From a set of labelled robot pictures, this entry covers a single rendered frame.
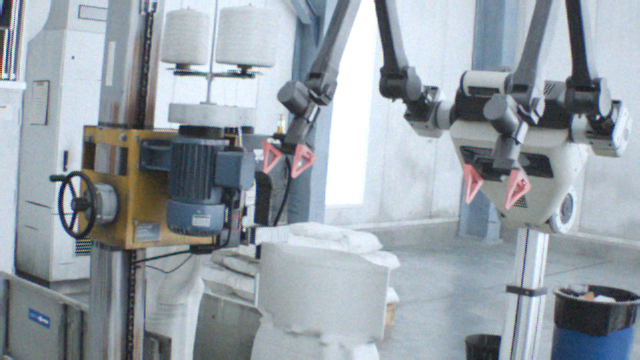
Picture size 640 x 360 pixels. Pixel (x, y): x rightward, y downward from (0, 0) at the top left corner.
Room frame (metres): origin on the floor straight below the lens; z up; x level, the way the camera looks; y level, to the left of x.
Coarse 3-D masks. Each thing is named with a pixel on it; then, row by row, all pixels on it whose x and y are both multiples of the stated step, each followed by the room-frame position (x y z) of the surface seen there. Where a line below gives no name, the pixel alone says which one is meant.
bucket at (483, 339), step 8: (472, 336) 4.89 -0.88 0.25; (480, 336) 4.91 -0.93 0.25; (488, 336) 4.92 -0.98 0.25; (496, 336) 4.91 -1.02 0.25; (472, 344) 4.69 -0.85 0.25; (480, 344) 4.91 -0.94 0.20; (488, 344) 4.91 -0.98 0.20; (496, 344) 4.90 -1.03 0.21; (472, 352) 4.70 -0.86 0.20; (480, 352) 4.66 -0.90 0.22; (488, 352) 4.64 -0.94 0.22; (496, 352) 4.64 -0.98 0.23
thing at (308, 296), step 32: (288, 256) 2.43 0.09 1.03; (320, 256) 2.57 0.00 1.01; (352, 256) 2.52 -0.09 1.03; (288, 288) 2.42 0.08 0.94; (320, 288) 2.36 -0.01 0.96; (352, 288) 2.36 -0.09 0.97; (384, 288) 2.33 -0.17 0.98; (288, 320) 2.41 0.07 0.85; (320, 320) 2.36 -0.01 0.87; (352, 320) 2.36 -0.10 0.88; (384, 320) 2.33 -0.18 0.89; (256, 352) 2.51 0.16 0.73; (288, 352) 2.42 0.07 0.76; (320, 352) 2.35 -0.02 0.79; (352, 352) 2.32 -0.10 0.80
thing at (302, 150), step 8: (288, 136) 2.27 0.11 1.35; (288, 144) 2.26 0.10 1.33; (296, 144) 2.24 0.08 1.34; (304, 144) 2.22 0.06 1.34; (296, 152) 2.23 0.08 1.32; (304, 152) 2.23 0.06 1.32; (312, 152) 2.25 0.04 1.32; (296, 160) 2.22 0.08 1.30; (312, 160) 2.25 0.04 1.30; (296, 168) 2.23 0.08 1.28; (304, 168) 2.25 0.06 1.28
